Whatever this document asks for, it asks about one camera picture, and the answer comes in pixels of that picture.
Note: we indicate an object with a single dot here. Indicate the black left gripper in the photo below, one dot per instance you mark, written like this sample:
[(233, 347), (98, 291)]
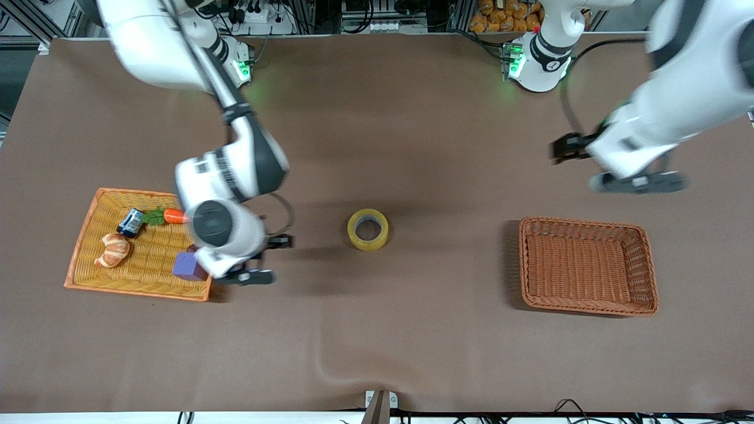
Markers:
[(576, 146)]

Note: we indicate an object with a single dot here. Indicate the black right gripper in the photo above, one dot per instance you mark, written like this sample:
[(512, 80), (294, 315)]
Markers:
[(275, 242)]

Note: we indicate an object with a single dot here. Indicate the yellow tape roll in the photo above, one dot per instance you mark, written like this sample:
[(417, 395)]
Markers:
[(353, 232)]

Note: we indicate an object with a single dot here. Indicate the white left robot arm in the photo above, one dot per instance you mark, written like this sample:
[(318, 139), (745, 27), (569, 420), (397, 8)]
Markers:
[(677, 100)]

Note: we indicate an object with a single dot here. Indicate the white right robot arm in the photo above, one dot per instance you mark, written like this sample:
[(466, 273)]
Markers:
[(177, 53)]

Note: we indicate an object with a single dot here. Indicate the purple cube block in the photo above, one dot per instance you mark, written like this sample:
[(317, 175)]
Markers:
[(185, 266)]

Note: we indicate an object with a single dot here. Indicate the orange toy carrot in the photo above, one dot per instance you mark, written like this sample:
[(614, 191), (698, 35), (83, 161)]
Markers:
[(171, 217)]

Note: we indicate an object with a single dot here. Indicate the brown wicker basket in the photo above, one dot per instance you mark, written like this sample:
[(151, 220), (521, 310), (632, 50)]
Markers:
[(589, 268)]

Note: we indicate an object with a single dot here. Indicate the bag of orange snacks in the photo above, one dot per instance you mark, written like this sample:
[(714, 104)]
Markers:
[(506, 16)]

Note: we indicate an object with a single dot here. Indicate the small blue can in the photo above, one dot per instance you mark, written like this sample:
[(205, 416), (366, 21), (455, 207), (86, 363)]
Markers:
[(131, 223)]

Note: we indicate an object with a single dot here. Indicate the toy croissant bread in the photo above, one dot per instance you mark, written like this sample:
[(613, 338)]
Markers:
[(113, 250)]

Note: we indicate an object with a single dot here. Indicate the orange-rimmed yellow wicker tray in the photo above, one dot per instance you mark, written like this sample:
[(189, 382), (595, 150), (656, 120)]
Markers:
[(106, 277)]

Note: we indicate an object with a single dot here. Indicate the white power strip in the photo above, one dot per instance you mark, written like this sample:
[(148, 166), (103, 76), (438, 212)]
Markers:
[(396, 27)]

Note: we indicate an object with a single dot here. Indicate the metal table bracket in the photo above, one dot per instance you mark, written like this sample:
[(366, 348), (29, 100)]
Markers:
[(381, 403)]

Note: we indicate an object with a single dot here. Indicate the aluminium frame profile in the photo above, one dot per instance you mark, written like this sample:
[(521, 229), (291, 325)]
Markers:
[(35, 23)]

